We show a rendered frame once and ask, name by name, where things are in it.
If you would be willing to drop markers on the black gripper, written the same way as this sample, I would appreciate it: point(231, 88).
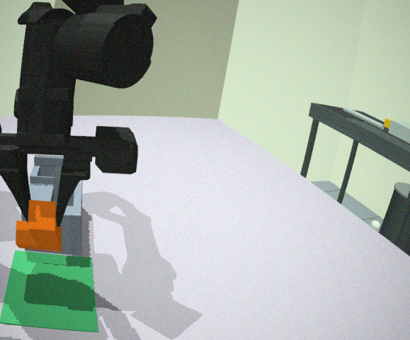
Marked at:
point(45, 105)

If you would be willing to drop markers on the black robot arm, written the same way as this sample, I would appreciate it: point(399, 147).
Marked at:
point(104, 42)

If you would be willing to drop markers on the orange l-shaped block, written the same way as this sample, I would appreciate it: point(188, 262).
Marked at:
point(41, 231)

